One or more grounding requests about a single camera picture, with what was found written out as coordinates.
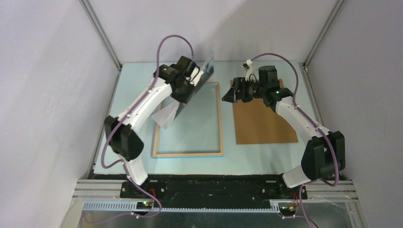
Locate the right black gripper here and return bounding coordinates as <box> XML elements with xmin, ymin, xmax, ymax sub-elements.
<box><xmin>221</xmin><ymin>77</ymin><xmax>266</xmax><ymax>104</ymax></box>

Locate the landscape photo print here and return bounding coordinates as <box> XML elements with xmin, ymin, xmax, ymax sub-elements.
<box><xmin>152</xmin><ymin>56</ymin><xmax>214</xmax><ymax>127</ymax></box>

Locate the brown fibreboard backing board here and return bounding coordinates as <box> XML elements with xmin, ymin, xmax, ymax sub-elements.
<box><xmin>232</xmin><ymin>99</ymin><xmax>298</xmax><ymax>145</ymax></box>

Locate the light wooden picture frame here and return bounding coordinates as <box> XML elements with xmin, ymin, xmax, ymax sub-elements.
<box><xmin>152</xmin><ymin>83</ymin><xmax>224</xmax><ymax>158</ymax></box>

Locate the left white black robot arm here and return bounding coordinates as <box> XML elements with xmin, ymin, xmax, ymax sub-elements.
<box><xmin>104</xmin><ymin>56</ymin><xmax>213</xmax><ymax>198</ymax></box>

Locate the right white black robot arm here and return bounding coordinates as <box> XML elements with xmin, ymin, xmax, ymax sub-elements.
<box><xmin>222</xmin><ymin>62</ymin><xmax>345</xmax><ymax>199</ymax></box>

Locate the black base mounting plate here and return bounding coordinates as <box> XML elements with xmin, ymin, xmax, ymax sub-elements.
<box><xmin>120</xmin><ymin>174</ymin><xmax>307</xmax><ymax>210</ymax></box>

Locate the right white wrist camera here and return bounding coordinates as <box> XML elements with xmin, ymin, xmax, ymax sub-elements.
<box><xmin>242</xmin><ymin>59</ymin><xmax>257</xmax><ymax>81</ymax></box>

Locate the right aluminium corner post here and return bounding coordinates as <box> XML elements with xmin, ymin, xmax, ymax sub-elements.
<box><xmin>303</xmin><ymin>0</ymin><xmax>345</xmax><ymax>72</ymax></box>

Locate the aluminium corner post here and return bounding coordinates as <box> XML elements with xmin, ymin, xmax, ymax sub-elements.
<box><xmin>79</xmin><ymin>0</ymin><xmax>123</xmax><ymax>71</ymax></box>
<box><xmin>303</xmin><ymin>0</ymin><xmax>345</xmax><ymax>72</ymax></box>

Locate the left aluminium corner post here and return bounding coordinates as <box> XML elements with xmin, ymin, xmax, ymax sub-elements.
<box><xmin>79</xmin><ymin>0</ymin><xmax>123</xmax><ymax>71</ymax></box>

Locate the aluminium rail frame front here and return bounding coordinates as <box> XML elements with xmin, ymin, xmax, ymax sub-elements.
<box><xmin>73</xmin><ymin>180</ymin><xmax>361</xmax><ymax>219</ymax></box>

